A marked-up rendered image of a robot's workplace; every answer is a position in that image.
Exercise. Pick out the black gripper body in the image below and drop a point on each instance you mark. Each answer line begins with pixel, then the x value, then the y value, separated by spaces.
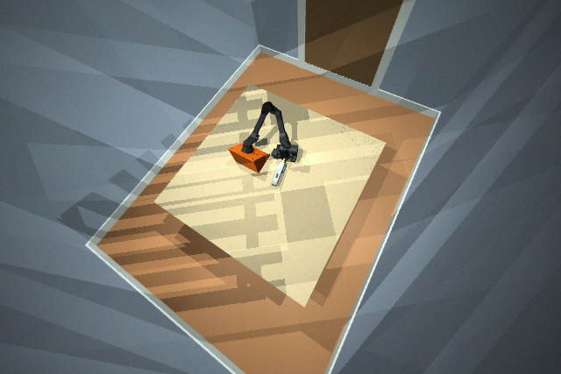
pixel 285 156

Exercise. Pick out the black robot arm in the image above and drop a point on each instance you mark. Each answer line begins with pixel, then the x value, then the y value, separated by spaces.
pixel 285 145

